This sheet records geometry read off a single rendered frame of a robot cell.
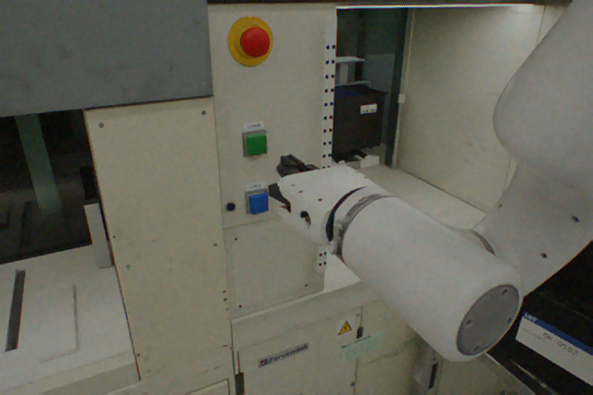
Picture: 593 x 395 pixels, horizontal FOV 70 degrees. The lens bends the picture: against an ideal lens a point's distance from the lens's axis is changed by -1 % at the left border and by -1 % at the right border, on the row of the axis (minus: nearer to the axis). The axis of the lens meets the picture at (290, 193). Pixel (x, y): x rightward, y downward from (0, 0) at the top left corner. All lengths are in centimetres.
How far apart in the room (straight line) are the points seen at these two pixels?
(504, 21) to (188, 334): 98
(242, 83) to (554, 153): 45
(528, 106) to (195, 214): 51
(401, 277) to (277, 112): 40
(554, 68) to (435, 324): 18
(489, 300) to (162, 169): 46
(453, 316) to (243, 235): 48
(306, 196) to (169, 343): 45
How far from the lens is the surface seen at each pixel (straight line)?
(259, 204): 70
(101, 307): 95
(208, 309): 78
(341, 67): 143
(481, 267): 33
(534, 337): 94
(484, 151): 125
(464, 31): 128
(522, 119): 30
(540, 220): 40
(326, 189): 45
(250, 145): 66
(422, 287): 33
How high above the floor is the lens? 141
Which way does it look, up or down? 25 degrees down
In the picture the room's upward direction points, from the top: straight up
